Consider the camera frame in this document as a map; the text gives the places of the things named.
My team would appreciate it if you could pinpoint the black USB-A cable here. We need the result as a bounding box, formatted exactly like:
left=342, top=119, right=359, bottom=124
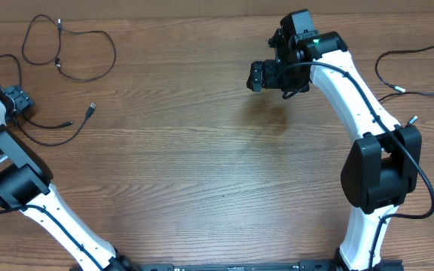
left=0, top=54, right=97, bottom=148

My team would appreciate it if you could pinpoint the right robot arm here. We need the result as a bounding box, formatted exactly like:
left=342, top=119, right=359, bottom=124
left=246, top=9, right=421, bottom=270

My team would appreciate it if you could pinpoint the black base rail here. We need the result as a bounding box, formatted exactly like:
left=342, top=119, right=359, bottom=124
left=103, top=260, right=348, bottom=271

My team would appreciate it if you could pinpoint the black micro usb cable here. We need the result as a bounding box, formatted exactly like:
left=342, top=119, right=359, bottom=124
left=21, top=14, right=118, bottom=83
left=374, top=42, right=434, bottom=127

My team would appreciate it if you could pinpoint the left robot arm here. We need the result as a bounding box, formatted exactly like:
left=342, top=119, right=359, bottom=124
left=0, top=84, right=138, bottom=270

